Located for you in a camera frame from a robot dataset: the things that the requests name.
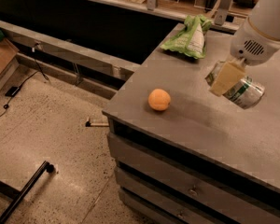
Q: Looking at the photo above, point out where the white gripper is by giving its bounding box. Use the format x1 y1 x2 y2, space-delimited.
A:
209 0 280 96

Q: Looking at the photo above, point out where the silver green 7up can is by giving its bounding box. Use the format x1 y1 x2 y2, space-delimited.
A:
205 60 265 109

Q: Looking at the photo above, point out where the green chip bag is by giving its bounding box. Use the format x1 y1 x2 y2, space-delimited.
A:
161 14 212 59

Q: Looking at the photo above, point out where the orange round fruit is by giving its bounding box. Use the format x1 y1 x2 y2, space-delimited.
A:
148 89 171 111

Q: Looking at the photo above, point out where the grey drawer cabinet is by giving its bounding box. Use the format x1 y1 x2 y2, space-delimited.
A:
103 31 280 224

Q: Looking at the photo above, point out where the grey low shelf bench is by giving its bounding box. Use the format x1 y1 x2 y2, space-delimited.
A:
0 21 140 99

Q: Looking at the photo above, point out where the small wooden stick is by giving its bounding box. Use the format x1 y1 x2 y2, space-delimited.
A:
85 118 109 127

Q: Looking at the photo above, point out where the black power adapter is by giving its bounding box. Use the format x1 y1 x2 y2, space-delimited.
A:
6 86 21 97

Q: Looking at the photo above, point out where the brown cardboard box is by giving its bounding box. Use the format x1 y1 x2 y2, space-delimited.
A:
0 38 19 74

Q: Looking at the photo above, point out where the black metal stand leg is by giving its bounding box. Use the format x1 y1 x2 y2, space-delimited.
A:
0 161 55 224

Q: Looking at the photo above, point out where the grey metal bracket right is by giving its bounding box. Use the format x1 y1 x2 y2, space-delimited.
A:
214 0 232 26

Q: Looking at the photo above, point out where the black cable on floor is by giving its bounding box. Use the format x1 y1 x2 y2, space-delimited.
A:
0 42 50 121

